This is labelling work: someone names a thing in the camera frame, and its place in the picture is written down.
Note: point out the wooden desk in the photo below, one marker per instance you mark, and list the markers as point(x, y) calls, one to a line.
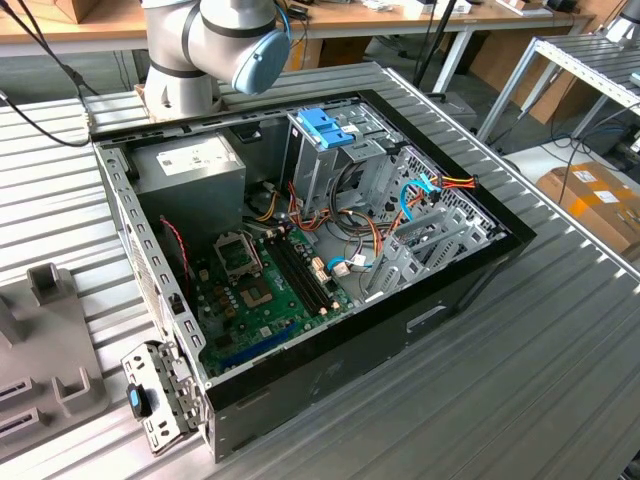
point(50, 25)

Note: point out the low grey disk bay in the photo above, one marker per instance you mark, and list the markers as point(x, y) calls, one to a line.
point(405, 270)

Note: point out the black tripod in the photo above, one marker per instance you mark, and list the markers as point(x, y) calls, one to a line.
point(434, 35)

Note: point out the blue expansion slot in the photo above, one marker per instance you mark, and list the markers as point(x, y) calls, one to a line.
point(260, 346)

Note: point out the blue black latch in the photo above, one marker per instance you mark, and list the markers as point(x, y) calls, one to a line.
point(135, 400)

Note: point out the green motherboard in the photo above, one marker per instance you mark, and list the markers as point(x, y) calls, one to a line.
point(280, 325)

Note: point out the black PC case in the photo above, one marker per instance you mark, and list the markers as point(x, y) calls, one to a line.
point(350, 350)

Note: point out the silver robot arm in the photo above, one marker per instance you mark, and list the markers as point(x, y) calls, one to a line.
point(215, 35)

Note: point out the black RAM slot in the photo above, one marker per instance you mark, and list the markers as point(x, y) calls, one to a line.
point(297, 275)
point(308, 270)
point(291, 278)
point(302, 272)

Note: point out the grey power supply unit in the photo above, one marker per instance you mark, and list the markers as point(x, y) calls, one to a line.
point(190, 190)

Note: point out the tall grey disk bay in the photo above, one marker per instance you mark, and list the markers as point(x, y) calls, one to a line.
point(312, 170)

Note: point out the locking lever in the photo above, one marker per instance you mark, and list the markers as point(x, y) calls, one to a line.
point(258, 255)

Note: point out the grey parts rack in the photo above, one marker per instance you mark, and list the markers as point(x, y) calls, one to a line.
point(45, 345)

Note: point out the cardboard box with labels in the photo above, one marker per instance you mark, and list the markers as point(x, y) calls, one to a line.
point(590, 200)

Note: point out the metal slat side table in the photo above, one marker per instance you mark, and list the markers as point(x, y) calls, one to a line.
point(590, 55)

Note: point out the plain cardboard box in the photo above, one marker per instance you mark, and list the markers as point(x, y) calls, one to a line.
point(340, 52)

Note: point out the blue plastic drive carrier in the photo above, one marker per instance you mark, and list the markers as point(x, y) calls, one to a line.
point(312, 122)

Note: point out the grey expansion bracket retainer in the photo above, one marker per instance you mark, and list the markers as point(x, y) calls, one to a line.
point(165, 400)

